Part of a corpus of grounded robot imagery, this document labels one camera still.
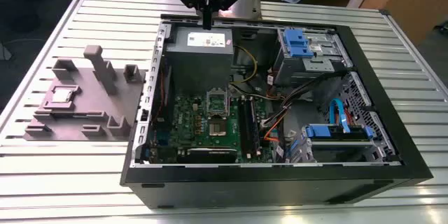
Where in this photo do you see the silver CPU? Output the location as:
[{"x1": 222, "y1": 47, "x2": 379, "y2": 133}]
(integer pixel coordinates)
[{"x1": 50, "y1": 89, "x2": 75, "y2": 103}]

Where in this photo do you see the CPU socket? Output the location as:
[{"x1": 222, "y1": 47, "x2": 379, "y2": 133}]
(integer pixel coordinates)
[{"x1": 207, "y1": 115, "x2": 231, "y2": 140}]

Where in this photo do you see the grey power supply unit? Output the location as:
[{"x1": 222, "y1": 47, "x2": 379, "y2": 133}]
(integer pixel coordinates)
[{"x1": 163, "y1": 26, "x2": 235, "y2": 91}]

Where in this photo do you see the blue plastic drive latch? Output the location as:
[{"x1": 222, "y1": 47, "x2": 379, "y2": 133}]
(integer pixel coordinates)
[{"x1": 285, "y1": 28, "x2": 315, "y2": 59}]

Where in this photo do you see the metal socket cover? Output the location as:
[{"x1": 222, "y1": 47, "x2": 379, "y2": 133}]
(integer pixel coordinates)
[{"x1": 207, "y1": 89, "x2": 231, "y2": 116}]

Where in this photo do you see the metal drive cage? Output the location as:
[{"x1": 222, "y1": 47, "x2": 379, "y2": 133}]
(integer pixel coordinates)
[{"x1": 273, "y1": 26, "x2": 354, "y2": 86}]

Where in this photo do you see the black RAM slot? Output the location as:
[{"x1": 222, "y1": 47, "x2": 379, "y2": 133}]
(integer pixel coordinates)
[
  {"x1": 242, "y1": 97, "x2": 254, "y2": 157},
  {"x1": 239, "y1": 97, "x2": 250, "y2": 157},
  {"x1": 246, "y1": 97, "x2": 259, "y2": 156}
]

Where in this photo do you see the RAM stick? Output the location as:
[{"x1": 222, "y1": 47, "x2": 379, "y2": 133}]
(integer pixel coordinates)
[
  {"x1": 49, "y1": 113, "x2": 91, "y2": 119},
  {"x1": 250, "y1": 97, "x2": 263, "y2": 156}
]

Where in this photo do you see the green motherboard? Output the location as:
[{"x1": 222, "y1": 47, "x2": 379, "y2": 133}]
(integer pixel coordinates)
[{"x1": 146, "y1": 93, "x2": 278, "y2": 165}]

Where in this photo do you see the grey parts rack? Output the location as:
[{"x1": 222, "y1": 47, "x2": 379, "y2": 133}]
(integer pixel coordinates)
[{"x1": 22, "y1": 45, "x2": 149, "y2": 142}]

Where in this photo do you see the hard disk in blue carrier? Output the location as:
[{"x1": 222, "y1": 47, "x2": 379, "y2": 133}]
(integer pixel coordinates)
[{"x1": 303, "y1": 124, "x2": 375, "y2": 141}]

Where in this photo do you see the black graphics card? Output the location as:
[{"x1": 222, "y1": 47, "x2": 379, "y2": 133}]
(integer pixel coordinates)
[{"x1": 177, "y1": 147, "x2": 239, "y2": 164}]

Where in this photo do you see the metal disk bay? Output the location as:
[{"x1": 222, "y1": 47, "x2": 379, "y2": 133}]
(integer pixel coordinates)
[{"x1": 287, "y1": 126, "x2": 402, "y2": 164}]

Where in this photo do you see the black PC case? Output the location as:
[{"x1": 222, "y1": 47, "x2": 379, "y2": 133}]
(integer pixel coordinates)
[{"x1": 119, "y1": 13, "x2": 435, "y2": 208}]

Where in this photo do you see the yellow wire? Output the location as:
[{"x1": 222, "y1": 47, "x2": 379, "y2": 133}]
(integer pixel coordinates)
[{"x1": 231, "y1": 45, "x2": 259, "y2": 85}]

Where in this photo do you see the white and black wire bundle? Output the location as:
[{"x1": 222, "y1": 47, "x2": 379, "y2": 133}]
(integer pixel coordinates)
[{"x1": 230, "y1": 82, "x2": 283, "y2": 101}]

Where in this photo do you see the red and orange wire bundle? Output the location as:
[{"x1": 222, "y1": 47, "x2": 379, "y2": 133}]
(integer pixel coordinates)
[{"x1": 265, "y1": 85, "x2": 282, "y2": 101}]

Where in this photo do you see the black cable bundle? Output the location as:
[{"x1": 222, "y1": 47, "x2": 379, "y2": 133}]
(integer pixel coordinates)
[{"x1": 265, "y1": 71, "x2": 347, "y2": 127}]

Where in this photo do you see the blue flat wire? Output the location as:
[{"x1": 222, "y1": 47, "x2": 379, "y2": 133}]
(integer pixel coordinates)
[{"x1": 330, "y1": 98, "x2": 353, "y2": 133}]

